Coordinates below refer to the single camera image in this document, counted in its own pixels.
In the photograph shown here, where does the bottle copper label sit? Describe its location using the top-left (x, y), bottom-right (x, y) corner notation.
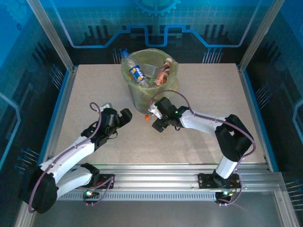
top-left (152, 58), bottom-right (173, 86)

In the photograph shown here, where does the blue Pepsi bottle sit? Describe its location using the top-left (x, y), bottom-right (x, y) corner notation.
top-left (121, 50), bottom-right (149, 87)

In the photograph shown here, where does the grey metal waste bin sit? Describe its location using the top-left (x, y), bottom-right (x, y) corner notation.
top-left (127, 84), bottom-right (166, 114)

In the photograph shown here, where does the yellow-green plastic bin liner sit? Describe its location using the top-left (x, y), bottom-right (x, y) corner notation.
top-left (121, 48), bottom-right (181, 95)

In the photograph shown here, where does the perforated metal strip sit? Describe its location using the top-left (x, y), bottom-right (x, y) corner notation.
top-left (58, 192), bottom-right (224, 202)

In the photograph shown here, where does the small board with green light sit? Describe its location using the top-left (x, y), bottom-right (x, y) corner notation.
top-left (82, 186), bottom-right (100, 203)
top-left (215, 189), bottom-right (234, 204)

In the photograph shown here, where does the grey metal plate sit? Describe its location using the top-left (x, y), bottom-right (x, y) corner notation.
top-left (30, 201), bottom-right (282, 227)

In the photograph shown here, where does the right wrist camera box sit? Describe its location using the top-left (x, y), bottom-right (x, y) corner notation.
top-left (148, 104), bottom-right (163, 120)

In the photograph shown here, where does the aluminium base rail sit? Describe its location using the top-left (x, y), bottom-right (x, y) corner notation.
top-left (30, 163), bottom-right (285, 193)

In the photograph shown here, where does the aluminium frame post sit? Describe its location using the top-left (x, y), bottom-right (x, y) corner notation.
top-left (26, 0), bottom-right (76, 73)
top-left (239, 0), bottom-right (286, 73)

